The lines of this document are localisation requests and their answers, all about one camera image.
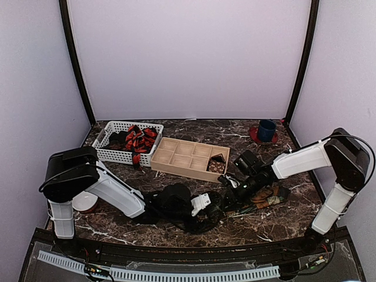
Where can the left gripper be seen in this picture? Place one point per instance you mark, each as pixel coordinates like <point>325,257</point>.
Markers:
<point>197,227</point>

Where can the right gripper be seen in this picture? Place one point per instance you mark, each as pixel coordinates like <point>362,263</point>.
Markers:
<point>231,197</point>

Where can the brown green patterned tie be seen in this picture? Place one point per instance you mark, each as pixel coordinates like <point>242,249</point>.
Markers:
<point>266,197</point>

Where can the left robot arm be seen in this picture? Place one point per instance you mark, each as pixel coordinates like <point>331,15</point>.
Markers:
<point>71,172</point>

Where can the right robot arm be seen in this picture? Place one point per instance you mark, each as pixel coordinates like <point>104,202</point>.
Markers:
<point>351,159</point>

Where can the rolled brown patterned tie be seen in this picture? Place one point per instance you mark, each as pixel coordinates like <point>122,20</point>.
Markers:
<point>216,167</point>

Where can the rolled dark tie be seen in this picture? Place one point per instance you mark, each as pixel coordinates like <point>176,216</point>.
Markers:
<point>218,158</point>

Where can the wooden compartment tray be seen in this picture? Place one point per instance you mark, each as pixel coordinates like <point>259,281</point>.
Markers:
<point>189,159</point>

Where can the red saucer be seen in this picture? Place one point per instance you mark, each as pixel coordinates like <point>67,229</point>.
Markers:
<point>253,135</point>

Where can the blue cup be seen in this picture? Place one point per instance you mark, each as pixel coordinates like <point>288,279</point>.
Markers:
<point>266,130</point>

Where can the red black striped tie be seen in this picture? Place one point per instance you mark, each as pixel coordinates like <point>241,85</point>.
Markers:
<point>139,141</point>

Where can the white perforated basket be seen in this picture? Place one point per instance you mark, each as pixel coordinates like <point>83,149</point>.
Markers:
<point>122,156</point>

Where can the dark tie in basket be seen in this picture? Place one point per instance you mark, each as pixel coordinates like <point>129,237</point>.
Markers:
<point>117,141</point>

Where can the white orange bowl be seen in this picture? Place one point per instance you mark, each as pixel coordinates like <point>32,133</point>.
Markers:
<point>85,202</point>

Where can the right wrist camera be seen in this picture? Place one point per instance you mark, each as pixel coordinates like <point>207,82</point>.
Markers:
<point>249,164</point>

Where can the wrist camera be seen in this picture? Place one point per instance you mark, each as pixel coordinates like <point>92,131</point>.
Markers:
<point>175,198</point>
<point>249,164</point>

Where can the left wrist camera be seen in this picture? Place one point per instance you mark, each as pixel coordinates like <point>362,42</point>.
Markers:
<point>175,198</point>

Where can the black front rail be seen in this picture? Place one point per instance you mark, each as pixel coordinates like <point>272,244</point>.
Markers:
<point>283,252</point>

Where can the grey cable duct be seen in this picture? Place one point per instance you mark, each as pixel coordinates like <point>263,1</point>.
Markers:
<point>158,272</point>

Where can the right black frame post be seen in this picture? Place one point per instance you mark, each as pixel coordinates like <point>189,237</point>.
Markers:
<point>309,37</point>

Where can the black frame post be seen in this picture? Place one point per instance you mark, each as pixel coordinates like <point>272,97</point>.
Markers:
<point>309,37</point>
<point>70,43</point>

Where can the left black frame post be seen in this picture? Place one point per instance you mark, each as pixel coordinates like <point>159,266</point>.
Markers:
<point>70,43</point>

